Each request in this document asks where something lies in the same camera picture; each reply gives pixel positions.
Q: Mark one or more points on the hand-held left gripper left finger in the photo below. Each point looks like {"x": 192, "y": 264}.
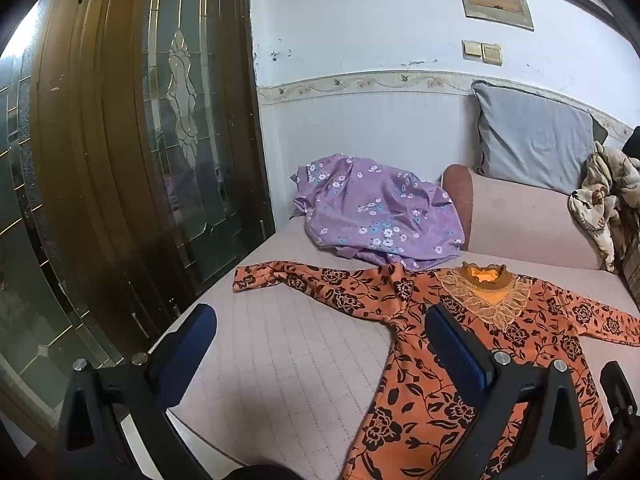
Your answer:
{"x": 194, "y": 342}

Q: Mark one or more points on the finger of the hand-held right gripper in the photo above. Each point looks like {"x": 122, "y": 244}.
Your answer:
{"x": 622, "y": 400}

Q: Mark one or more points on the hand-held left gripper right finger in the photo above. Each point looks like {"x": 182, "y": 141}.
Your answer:
{"x": 461, "y": 356}

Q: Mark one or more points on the orange black floral shirt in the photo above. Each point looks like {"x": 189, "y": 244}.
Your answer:
{"x": 425, "y": 400}

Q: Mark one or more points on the pink sofa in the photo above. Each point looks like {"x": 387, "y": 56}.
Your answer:
{"x": 280, "y": 360}

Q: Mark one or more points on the purple floral garment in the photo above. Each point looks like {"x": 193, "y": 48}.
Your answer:
{"x": 370, "y": 210}

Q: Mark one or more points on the beige patterned blanket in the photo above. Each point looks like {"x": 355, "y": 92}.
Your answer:
{"x": 597, "y": 210}

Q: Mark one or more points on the wooden stained glass door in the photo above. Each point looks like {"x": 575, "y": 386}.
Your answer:
{"x": 125, "y": 160}

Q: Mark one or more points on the grey pillow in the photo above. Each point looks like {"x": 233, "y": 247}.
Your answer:
{"x": 535, "y": 137}

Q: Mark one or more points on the gold light switch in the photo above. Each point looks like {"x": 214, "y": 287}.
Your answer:
{"x": 492, "y": 53}
{"x": 472, "y": 49}

